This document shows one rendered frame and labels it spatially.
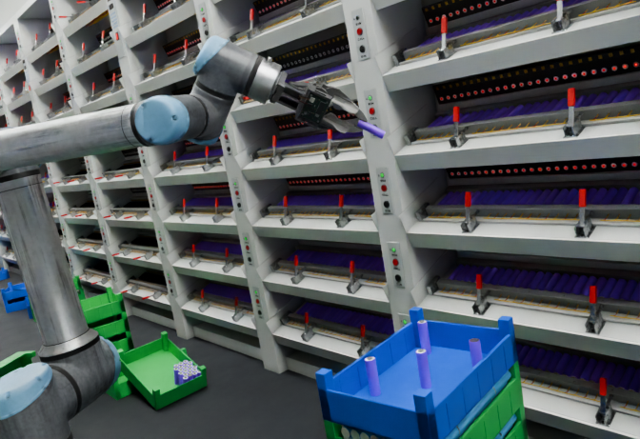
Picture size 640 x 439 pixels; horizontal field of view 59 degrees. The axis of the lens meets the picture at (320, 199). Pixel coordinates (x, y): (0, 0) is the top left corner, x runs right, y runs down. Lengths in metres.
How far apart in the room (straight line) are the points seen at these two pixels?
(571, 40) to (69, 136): 0.99
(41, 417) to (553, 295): 1.19
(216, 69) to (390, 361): 0.66
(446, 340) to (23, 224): 1.04
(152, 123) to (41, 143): 0.28
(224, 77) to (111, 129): 0.24
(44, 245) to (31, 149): 0.34
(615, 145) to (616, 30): 0.20
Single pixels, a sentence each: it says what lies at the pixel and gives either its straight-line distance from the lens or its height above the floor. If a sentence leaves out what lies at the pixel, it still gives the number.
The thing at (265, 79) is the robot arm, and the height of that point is 0.97.
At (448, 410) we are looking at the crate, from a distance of 0.88.
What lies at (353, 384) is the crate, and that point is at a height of 0.42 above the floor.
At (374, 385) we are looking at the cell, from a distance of 0.99.
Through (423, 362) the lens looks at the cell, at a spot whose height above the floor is 0.45.
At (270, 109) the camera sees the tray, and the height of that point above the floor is 0.93.
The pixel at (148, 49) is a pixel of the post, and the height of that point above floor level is 1.30.
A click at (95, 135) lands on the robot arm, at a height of 0.91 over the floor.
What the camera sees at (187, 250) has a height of 0.40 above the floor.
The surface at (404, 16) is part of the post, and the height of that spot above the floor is 1.09.
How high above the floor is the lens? 0.86
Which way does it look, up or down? 8 degrees down
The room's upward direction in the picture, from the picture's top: 10 degrees counter-clockwise
